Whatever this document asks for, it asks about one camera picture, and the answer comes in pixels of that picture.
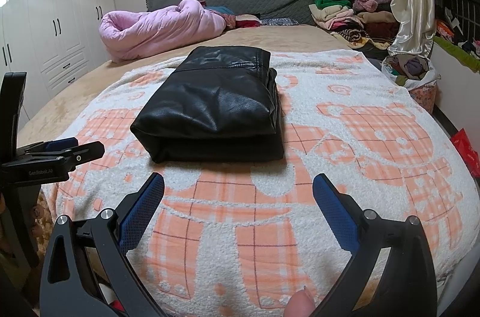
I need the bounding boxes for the black leather jacket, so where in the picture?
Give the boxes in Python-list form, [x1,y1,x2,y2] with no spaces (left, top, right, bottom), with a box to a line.
[130,46,284,163]

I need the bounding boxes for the basket of clothes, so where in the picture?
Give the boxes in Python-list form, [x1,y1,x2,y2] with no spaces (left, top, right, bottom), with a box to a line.
[381,54,441,114]

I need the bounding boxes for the clothes heap by window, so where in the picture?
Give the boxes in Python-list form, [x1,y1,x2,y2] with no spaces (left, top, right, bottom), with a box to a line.
[436,7,479,59]

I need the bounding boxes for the pile of folded clothes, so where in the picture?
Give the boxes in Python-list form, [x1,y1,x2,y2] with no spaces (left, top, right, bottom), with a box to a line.
[309,0,400,52]

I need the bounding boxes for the right hand thumb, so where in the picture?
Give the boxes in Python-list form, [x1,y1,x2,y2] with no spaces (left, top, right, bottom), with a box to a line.
[283,286,316,317]

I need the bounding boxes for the pink puffy quilt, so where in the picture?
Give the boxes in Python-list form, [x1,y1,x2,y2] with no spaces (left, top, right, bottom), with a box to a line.
[99,0,227,63]

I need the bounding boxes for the white glossy wardrobe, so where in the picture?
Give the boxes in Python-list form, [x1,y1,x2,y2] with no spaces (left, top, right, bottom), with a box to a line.
[1,0,115,127]

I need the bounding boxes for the red plastic bag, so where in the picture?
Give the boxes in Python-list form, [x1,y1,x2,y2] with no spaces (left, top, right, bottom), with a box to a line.
[451,129,480,178]

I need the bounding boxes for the white peach patterned blanket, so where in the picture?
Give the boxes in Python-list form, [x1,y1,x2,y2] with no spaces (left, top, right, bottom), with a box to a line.
[43,50,479,316]

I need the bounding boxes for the red folded cloth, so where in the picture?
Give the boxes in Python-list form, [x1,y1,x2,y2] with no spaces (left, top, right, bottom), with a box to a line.
[235,14,261,29]

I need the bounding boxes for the tan bed sheet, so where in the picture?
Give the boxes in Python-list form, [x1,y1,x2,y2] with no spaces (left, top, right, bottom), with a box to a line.
[18,25,349,146]

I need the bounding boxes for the green window ledge cloth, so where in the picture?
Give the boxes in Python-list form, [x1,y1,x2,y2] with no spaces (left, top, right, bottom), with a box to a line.
[433,36,480,73]

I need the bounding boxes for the blue patterned cloth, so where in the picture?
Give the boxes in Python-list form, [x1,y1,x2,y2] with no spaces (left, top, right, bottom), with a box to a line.
[260,17,299,26]

